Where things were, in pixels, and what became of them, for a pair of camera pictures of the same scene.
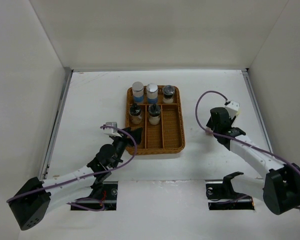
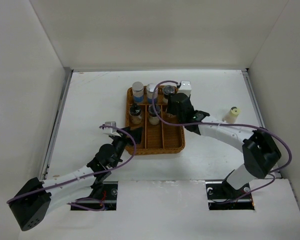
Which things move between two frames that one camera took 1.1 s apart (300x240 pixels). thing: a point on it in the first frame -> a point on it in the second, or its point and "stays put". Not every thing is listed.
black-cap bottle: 154,114 stays put
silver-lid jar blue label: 152,90 stays put
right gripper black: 210,124 -> 170,108
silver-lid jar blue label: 138,89 stays put
